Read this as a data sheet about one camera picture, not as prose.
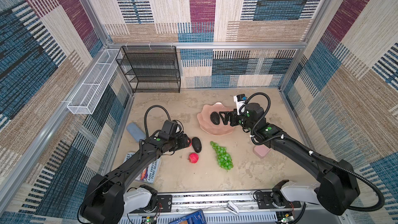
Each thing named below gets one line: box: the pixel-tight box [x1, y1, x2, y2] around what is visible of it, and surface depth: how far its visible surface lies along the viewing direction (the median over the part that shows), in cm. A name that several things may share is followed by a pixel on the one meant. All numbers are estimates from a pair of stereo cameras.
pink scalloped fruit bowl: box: [196, 101, 235, 136], surface depth 103 cm
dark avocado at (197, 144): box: [191, 136, 203, 153], surface depth 91 cm
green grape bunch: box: [210, 141, 234, 171], surface depth 85 cm
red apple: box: [187, 152, 199, 164], surface depth 85 cm
